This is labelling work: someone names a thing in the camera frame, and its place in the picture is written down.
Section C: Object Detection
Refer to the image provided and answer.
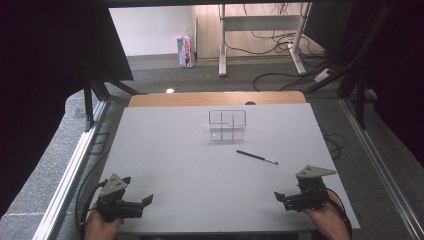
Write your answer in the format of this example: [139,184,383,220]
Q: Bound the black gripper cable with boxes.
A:
[75,179,109,239]
[326,187,353,240]

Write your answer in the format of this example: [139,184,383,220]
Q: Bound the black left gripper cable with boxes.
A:
[75,179,109,239]

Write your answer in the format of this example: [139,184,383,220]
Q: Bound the person's right hand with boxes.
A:
[304,191,352,240]

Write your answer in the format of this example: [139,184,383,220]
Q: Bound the black metal stand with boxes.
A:
[302,56,368,132]
[82,71,145,132]

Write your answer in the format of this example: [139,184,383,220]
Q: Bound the aluminium rail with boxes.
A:
[32,99,112,240]
[338,97,424,240]

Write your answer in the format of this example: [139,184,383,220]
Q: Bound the tangle of black cables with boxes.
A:
[224,2,327,62]

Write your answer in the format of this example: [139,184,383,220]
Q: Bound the black floor cable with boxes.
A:
[251,70,322,93]

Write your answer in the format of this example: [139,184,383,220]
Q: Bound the white desk frame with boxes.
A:
[217,2,313,78]

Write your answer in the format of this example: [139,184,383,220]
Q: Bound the white power strip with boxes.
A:
[313,67,332,84]

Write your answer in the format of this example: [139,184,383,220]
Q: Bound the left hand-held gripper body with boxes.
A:
[96,173,145,223]

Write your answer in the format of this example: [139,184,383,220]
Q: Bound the clear acrylic organizer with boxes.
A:
[208,109,248,142]

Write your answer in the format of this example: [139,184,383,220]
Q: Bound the black curtain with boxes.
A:
[335,0,424,169]
[0,0,135,219]

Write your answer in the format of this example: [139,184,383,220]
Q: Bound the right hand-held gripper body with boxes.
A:
[283,165,338,212]

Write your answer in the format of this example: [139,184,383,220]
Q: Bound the thin looped black cable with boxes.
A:
[320,127,348,161]

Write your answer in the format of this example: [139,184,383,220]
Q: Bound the white board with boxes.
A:
[94,102,362,234]

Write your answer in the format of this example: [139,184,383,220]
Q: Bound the black pen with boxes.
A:
[236,149,279,166]

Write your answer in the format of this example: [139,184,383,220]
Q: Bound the person's left hand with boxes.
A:
[84,203,124,240]

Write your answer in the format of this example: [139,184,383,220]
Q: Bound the colourful carton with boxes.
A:
[176,35,196,69]

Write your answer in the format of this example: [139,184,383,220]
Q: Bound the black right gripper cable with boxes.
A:
[326,187,353,240]

